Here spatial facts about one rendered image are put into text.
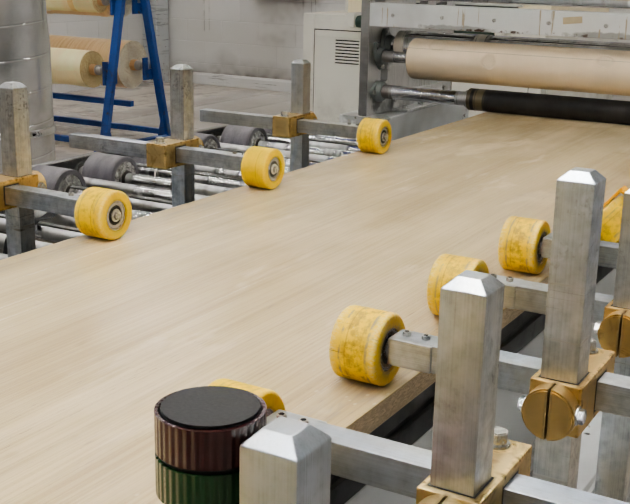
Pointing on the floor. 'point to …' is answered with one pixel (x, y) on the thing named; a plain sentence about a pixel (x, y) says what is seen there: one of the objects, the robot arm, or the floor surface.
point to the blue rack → (116, 79)
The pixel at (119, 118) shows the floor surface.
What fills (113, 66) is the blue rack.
